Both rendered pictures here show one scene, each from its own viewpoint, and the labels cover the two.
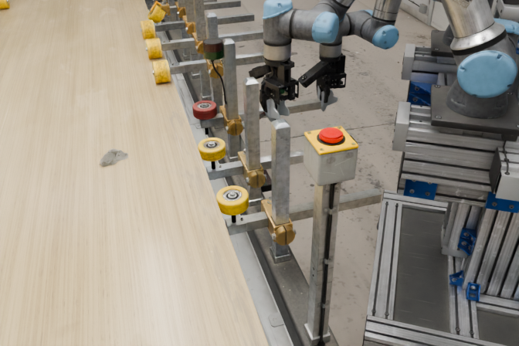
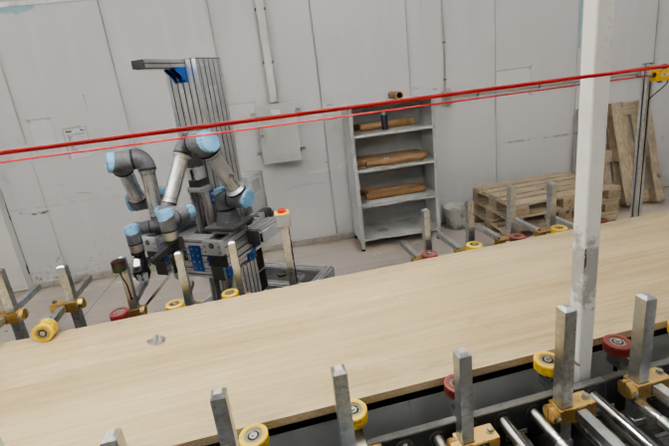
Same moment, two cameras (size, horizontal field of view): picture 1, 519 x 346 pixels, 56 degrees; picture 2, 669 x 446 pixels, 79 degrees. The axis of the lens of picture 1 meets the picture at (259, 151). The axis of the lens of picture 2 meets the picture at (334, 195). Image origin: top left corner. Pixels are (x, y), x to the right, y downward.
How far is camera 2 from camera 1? 1.76 m
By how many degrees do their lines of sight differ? 77
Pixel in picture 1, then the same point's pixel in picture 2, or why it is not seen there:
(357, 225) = not seen: hidden behind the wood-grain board
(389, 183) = not seen: hidden behind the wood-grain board
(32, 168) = (137, 377)
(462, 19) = (234, 182)
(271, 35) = (172, 226)
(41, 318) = (291, 334)
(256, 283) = not seen: hidden behind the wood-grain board
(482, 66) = (248, 194)
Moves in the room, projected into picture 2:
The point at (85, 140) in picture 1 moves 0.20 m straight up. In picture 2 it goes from (116, 359) to (103, 312)
